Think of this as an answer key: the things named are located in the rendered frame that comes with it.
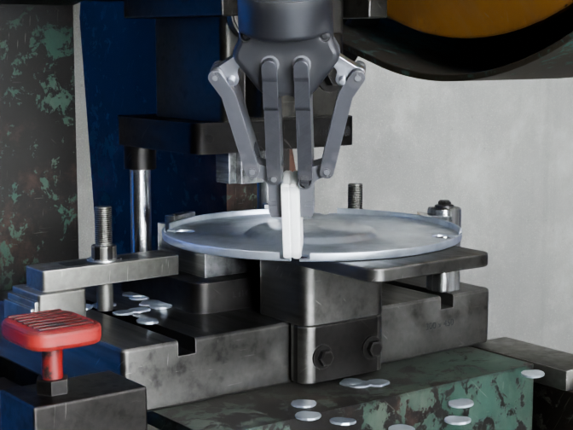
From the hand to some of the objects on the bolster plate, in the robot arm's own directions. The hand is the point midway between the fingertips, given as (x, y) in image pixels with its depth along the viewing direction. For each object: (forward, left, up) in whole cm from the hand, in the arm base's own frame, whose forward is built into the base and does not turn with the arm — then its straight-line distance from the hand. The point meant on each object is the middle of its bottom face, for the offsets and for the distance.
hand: (292, 214), depth 106 cm
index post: (+18, -24, -12) cm, 32 cm away
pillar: (+29, +6, -9) cm, 30 cm away
